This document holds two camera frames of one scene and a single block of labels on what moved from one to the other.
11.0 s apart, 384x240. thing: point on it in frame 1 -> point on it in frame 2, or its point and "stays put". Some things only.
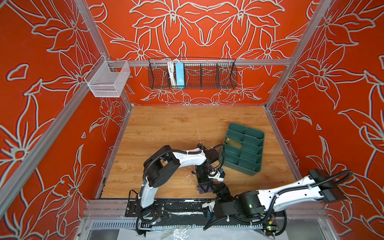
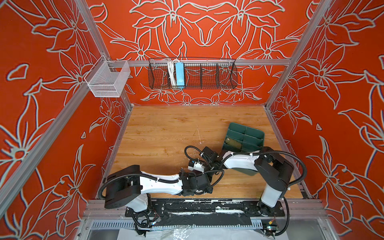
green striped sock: (233, 142) stays put
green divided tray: (243, 149) stays put
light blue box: (180, 74) stays put
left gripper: (208, 181) -> (191, 174)
